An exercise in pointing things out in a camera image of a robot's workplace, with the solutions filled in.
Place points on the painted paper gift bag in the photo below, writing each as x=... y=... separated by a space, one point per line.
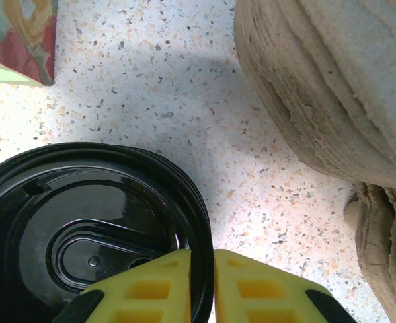
x=16 y=40

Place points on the black plastic cup lid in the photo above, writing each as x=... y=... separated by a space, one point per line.
x=83 y=202

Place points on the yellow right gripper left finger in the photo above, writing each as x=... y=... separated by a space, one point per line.
x=181 y=286

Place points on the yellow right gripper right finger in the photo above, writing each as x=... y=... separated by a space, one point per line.
x=228 y=289

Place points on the black lid stack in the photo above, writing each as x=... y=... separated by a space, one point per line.
x=197 y=198

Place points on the pulp cup carrier stack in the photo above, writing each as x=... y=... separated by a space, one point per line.
x=318 y=84

